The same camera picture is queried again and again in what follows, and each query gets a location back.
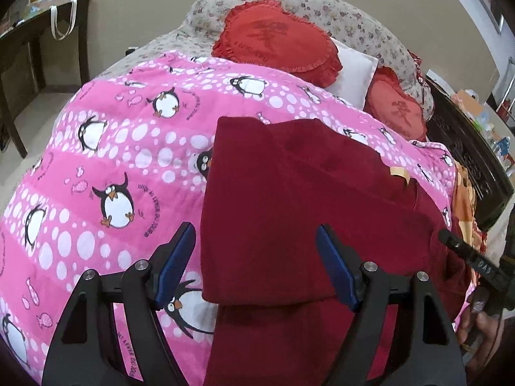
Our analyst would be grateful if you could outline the dark red sweater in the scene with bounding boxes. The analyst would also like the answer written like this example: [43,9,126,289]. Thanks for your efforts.
[201,118,470,385]

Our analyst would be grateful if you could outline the pink penguin blanket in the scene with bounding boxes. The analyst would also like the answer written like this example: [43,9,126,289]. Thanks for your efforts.
[1,51,456,385]

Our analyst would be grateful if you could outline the dark wooden table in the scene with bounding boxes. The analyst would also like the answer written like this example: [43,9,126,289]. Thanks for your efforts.
[1,0,91,159]

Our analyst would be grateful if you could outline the red heart pillow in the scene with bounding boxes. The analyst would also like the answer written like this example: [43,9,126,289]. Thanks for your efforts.
[211,0,343,88]
[364,66,427,141]

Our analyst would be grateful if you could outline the orange patterned blanket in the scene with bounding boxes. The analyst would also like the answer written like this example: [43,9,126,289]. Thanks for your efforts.
[451,161,487,253]

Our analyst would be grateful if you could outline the right red heart pillow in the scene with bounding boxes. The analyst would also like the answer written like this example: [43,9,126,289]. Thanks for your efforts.
[364,66,427,141]

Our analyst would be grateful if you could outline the left red heart pillow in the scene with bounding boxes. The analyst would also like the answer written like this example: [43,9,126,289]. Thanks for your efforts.
[211,0,343,88]

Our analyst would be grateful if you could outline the dark wooden headboard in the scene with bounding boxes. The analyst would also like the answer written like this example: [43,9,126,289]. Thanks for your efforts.
[426,82,514,232]

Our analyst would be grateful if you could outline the floral bed sheet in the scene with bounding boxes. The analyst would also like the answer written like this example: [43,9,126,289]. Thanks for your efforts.
[99,0,435,121]

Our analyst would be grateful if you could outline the white square pillow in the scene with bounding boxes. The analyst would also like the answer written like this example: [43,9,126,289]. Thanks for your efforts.
[326,38,378,110]

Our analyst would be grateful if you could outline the person's right hand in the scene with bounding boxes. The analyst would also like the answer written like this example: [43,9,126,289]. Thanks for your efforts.
[456,286,504,384]

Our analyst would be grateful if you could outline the white bag handles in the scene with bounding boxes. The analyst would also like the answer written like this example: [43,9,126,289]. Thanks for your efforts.
[49,0,79,42]

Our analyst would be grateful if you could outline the framed wall picture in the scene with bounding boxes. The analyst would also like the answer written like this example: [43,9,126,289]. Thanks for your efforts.
[480,0,504,34]

